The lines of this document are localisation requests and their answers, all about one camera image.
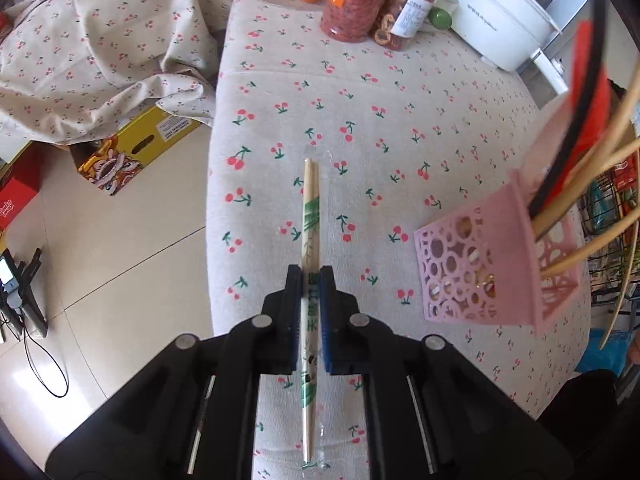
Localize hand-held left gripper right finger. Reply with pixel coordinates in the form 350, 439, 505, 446
319, 265, 574, 480

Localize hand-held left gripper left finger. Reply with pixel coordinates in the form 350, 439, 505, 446
45, 264, 305, 480

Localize plastic-wrapped wooden chopsticks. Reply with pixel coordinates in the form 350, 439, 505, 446
298, 157, 329, 472

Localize pink perforated utensil holder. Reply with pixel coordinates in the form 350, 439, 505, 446
413, 169, 586, 334

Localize wooden chopstick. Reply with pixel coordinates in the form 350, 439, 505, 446
537, 137, 640, 226
535, 65, 640, 224
540, 150, 640, 233
599, 237, 639, 352
541, 235, 640, 278

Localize red plastic spoon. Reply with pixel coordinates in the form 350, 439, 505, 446
542, 20, 614, 202

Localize cherry print tablecloth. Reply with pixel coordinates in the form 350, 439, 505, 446
205, 0, 597, 480

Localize yellow cardboard box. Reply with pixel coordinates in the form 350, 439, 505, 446
69, 104, 204, 196

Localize black electronic device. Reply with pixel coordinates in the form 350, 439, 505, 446
0, 247, 49, 344

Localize blue plastic bag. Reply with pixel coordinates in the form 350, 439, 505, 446
582, 329, 639, 374

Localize red box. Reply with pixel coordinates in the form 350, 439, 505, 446
0, 144, 44, 234

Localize jar of red goji berries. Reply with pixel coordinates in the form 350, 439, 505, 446
320, 0, 401, 44

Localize small green fruit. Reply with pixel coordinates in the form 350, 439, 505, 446
427, 6, 454, 31

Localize jar of dried fruit slices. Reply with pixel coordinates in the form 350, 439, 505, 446
370, 0, 449, 51

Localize crumpled cherry print cloth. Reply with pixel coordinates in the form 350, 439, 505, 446
0, 0, 251, 147

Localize white electric cooking pot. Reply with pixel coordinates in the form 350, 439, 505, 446
444, 0, 577, 96

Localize black cable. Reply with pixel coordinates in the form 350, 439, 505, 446
24, 329, 70, 399

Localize black wire rack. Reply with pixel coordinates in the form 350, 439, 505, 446
575, 154, 640, 312

